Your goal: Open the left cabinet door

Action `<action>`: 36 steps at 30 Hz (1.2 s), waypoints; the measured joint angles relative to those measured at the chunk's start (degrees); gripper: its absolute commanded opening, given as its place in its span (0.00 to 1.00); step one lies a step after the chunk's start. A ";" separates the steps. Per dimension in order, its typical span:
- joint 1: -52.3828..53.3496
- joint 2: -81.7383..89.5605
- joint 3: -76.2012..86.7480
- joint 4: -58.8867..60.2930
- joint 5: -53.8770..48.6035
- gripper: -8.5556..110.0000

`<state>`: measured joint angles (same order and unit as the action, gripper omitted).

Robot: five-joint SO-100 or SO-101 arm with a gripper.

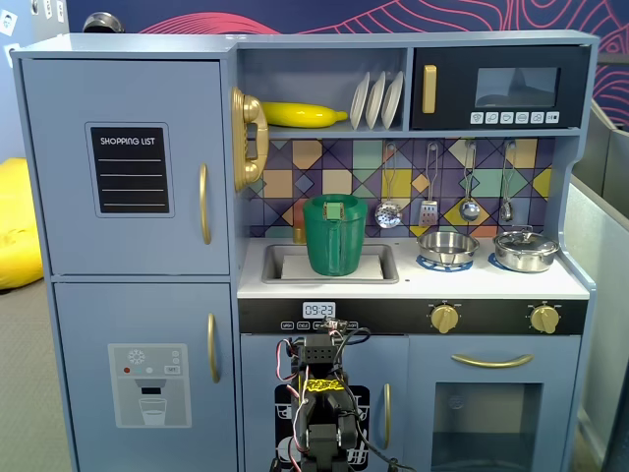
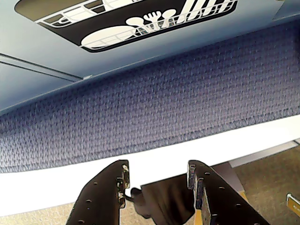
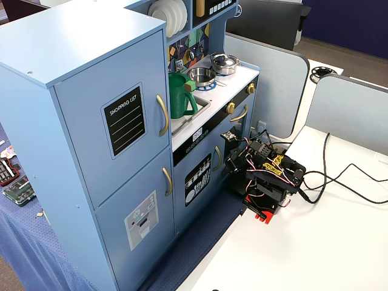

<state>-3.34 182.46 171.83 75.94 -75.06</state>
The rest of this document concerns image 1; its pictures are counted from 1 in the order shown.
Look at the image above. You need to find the gold cabinet door handle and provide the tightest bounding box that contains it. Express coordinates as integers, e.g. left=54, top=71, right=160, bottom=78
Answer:
left=381, top=383, right=393, bottom=451

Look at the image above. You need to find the blue oven door with window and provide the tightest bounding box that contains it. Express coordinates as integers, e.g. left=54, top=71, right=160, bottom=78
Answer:
left=407, top=335, right=582, bottom=472

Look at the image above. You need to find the black microwave door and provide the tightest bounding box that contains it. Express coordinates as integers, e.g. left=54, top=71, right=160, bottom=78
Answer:
left=410, top=45, right=591, bottom=130

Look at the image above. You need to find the fridge door with ice dispenser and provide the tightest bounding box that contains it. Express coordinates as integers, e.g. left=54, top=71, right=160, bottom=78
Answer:
left=52, top=282, right=238, bottom=472

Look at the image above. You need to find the fridge door with shopping list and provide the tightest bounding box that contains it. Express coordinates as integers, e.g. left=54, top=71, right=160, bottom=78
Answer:
left=20, top=58, right=232, bottom=276

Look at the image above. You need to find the green plastic pitcher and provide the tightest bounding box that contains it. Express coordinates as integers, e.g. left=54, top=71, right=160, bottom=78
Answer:
left=302, top=193, right=369, bottom=276

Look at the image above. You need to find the grey toy sink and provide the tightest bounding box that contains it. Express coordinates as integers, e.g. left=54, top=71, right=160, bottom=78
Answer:
left=260, top=243, right=400, bottom=285

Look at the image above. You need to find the digital clock display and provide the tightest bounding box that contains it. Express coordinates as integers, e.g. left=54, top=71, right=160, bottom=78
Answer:
left=301, top=301, right=337, bottom=320

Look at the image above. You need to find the metal skimmer spoon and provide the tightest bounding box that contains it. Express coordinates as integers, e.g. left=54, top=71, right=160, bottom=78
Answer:
left=375, top=143, right=403, bottom=230

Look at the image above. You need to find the metal slotted spatula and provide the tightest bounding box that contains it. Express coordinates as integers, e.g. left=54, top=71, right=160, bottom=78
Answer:
left=418, top=142, right=440, bottom=228

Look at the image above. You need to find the yellow toy banana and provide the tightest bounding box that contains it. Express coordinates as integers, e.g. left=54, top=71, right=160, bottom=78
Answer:
left=259, top=100, right=349, bottom=130

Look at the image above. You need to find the lidless metal toy pan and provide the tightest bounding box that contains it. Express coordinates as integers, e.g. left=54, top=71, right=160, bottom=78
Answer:
left=417, top=230, right=481, bottom=266

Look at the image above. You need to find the white toy plate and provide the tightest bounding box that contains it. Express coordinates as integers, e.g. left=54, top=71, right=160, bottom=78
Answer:
left=349, top=71, right=371, bottom=130
left=381, top=71, right=405, bottom=130
left=366, top=71, right=387, bottom=130

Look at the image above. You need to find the gold toy telephone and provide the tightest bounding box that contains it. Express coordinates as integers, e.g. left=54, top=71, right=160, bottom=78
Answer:
left=230, top=87, right=270, bottom=194

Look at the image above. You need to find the yellow tape label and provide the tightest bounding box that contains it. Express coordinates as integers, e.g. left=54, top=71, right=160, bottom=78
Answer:
left=303, top=377, right=345, bottom=394

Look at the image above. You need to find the gold stove knob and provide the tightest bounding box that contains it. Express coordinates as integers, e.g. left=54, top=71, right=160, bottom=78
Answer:
left=430, top=304, right=461, bottom=335
left=529, top=304, right=560, bottom=335

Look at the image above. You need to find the metal ladle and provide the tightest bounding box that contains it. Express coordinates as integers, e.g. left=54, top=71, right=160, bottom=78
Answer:
left=459, top=141, right=481, bottom=222

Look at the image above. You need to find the small metal spoon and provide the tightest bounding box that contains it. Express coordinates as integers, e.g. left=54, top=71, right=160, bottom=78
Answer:
left=499, top=140, right=518, bottom=222

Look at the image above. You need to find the black shopping list chalkboard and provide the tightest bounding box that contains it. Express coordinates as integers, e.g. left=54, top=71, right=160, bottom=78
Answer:
left=84, top=121, right=176, bottom=219

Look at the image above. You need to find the blue wooden toy kitchen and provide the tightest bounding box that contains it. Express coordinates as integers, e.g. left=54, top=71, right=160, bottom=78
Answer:
left=9, top=29, right=601, bottom=472

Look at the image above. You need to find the metal toy pot with lid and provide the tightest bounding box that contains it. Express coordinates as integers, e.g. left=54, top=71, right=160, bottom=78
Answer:
left=492, top=224, right=560, bottom=273

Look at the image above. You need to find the grey partition panel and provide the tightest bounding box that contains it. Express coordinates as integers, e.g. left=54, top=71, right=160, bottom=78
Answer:
left=564, top=97, right=629, bottom=472

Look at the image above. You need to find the yellow bean bag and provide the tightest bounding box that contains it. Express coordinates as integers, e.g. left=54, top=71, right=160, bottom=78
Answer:
left=0, top=156, right=45, bottom=292

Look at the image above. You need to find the black round dome object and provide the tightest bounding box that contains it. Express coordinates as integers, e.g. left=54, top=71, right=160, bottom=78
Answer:
left=82, top=13, right=123, bottom=34

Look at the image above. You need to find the long gold fridge door handle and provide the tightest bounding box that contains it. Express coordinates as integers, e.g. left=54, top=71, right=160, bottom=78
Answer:
left=198, top=162, right=213, bottom=246

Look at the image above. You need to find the red white black servo cable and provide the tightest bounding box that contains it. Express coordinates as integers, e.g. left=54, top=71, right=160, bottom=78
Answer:
left=273, top=338, right=309, bottom=463

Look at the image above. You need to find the short gold fridge door handle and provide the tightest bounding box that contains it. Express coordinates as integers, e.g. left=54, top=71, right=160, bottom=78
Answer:
left=205, top=313, right=221, bottom=384

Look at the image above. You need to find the gold microwave door handle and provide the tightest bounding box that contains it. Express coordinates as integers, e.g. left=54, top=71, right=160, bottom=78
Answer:
left=422, top=64, right=437, bottom=114

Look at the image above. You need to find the thin black cable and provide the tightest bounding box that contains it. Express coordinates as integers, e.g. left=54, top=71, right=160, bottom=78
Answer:
left=338, top=327, right=419, bottom=472

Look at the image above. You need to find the curved gold oven door handle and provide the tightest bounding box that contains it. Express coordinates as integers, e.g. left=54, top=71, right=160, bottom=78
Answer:
left=450, top=352, right=535, bottom=370

